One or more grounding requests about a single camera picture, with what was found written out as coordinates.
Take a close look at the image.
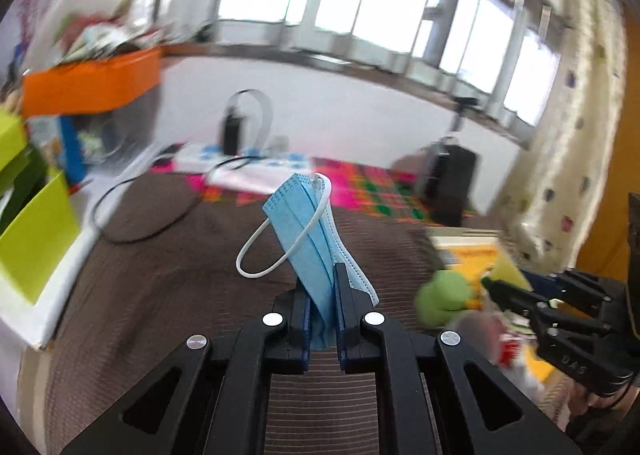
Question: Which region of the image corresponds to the wooden wardrobe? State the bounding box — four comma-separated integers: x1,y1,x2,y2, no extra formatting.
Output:
575,0,640,278

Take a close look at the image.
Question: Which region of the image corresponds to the yellow printed flat box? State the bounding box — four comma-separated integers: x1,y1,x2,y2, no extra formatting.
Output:
427,227,573,388

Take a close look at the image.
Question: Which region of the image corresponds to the brown checkered tablecloth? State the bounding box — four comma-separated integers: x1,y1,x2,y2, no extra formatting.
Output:
20,170,576,455

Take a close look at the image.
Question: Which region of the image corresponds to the orange storage box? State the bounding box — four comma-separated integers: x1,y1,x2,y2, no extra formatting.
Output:
22,47,164,119

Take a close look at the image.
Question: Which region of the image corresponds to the white blue power strip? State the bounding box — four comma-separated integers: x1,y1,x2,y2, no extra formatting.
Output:
171,142,314,177

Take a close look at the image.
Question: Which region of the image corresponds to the white knitted glove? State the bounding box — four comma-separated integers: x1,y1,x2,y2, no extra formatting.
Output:
492,330,549,402

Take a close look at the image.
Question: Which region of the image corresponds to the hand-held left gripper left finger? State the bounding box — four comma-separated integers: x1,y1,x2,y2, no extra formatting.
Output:
60,280,314,455

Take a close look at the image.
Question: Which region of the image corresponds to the black clamp mount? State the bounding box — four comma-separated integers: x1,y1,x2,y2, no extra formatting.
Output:
451,95,482,137

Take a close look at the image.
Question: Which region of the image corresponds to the lime green storage box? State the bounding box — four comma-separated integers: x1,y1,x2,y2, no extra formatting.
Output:
0,110,82,306

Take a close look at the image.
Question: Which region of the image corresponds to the colourful plaid blanket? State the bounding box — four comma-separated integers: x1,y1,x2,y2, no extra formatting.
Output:
151,155,482,232

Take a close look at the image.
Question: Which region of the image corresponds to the black grey heater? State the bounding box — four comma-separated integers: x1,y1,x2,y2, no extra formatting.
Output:
414,135,479,227

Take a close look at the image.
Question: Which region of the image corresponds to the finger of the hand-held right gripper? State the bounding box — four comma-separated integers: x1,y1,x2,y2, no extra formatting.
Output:
529,304,636,397
481,269,627,327

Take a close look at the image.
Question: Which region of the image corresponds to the cream heart-patterned curtain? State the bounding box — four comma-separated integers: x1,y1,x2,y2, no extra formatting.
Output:
494,0,628,278

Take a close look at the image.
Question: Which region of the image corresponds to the pile of clutter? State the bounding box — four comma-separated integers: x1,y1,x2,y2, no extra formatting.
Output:
51,0,167,67

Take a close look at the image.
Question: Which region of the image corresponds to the black cable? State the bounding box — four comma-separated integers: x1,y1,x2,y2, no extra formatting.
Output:
92,157,252,244

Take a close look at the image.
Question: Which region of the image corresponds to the blue face mask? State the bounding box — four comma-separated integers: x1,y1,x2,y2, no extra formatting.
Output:
235,172,381,352

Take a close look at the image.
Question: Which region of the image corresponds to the metal window railing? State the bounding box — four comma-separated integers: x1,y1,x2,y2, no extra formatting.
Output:
160,0,571,151

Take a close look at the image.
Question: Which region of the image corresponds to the red yarn bundle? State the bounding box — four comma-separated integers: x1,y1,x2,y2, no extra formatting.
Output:
499,332,525,368

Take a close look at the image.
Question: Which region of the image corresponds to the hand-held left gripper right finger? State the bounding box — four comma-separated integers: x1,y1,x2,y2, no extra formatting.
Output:
332,262,584,455

